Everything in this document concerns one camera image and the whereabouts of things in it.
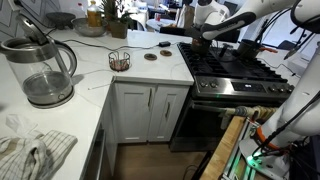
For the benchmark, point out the thin white stick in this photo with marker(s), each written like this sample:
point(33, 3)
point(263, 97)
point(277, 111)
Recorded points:
point(100, 86)

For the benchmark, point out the metal robot stand frame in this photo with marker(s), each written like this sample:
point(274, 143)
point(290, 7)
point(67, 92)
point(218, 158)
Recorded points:
point(236, 166)

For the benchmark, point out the white checked dish towel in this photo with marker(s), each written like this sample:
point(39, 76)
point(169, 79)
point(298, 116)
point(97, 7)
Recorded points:
point(33, 156)

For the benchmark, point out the gray robot mounting plate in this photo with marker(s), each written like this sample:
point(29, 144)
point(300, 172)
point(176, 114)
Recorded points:
point(256, 163)

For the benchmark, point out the dark stone bowl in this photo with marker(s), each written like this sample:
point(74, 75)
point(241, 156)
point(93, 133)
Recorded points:
point(60, 17)

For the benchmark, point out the stainless gas stove range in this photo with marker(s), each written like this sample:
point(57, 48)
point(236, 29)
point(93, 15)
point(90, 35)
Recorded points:
point(246, 87)

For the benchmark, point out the white cabinet door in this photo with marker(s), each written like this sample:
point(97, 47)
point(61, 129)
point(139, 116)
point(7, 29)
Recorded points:
point(168, 113)
point(133, 113)

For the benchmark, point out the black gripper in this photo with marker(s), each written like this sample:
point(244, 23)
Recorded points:
point(195, 32)

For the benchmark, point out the white round table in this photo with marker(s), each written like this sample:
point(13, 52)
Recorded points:
point(160, 24)

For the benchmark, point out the potted green plant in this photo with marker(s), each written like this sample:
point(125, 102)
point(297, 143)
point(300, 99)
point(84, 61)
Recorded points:
point(118, 30)

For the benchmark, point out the glass electric kettle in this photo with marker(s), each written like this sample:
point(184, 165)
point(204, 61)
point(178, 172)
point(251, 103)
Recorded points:
point(43, 83)

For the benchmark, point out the wooden table top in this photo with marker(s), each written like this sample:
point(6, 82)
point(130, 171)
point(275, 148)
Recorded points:
point(223, 150)

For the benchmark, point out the amber oil bottle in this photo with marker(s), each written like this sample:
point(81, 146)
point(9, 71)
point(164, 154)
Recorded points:
point(94, 16)

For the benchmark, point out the round brown coaster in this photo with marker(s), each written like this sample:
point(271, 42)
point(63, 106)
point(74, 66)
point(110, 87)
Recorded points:
point(165, 53)
point(150, 57)

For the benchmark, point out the stainless dishwasher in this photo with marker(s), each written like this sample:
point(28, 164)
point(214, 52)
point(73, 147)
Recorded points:
point(96, 156)

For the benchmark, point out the black power adapter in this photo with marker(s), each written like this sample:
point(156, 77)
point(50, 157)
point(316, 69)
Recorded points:
point(164, 44)

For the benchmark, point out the clear bottle red cap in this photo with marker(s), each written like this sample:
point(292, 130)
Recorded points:
point(80, 11)

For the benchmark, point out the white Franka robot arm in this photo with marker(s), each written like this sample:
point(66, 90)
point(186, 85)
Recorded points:
point(213, 11)

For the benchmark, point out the white box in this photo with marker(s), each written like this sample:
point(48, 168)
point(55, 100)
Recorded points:
point(300, 66)

